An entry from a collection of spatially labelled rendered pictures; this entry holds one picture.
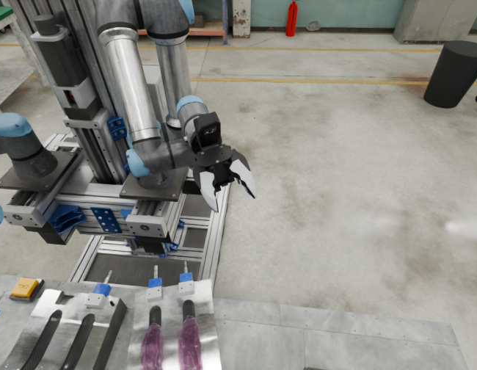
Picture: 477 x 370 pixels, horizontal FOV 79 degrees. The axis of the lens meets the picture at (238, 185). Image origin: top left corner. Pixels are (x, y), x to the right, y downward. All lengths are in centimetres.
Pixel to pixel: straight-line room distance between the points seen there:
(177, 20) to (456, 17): 559
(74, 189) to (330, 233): 174
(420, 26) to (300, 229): 443
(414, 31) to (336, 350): 539
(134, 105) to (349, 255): 185
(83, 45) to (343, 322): 126
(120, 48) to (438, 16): 556
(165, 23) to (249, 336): 97
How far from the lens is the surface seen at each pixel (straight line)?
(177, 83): 94
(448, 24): 616
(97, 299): 109
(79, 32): 113
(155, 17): 86
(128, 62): 80
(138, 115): 77
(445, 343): 126
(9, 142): 130
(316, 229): 232
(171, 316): 106
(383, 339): 117
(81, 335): 110
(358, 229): 243
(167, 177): 112
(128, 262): 198
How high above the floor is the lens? 183
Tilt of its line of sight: 46 degrees down
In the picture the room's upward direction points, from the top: straight up
